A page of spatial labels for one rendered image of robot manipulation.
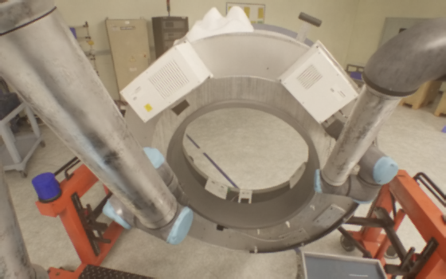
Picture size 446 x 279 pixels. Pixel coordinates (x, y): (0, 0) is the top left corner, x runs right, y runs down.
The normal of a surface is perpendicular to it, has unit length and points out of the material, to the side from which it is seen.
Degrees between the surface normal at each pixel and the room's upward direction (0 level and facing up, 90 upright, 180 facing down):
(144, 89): 90
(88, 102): 92
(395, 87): 112
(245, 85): 90
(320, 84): 90
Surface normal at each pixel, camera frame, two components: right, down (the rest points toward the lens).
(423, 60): -0.49, 0.46
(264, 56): -0.17, 0.46
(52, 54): 0.85, 0.29
